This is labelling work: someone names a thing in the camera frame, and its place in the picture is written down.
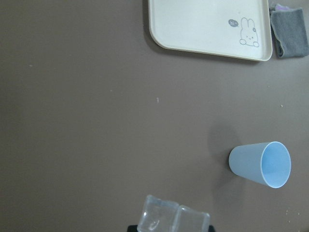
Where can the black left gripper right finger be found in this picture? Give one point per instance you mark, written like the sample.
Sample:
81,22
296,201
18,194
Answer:
211,228

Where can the light blue plastic cup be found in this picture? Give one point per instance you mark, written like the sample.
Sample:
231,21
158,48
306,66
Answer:
268,164

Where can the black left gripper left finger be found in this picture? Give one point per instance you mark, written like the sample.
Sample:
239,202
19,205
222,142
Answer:
132,228

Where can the cream rabbit tray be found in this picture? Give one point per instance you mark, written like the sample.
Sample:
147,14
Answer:
230,28

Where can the grey folded cloth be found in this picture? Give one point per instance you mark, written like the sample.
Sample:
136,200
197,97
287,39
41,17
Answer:
290,36

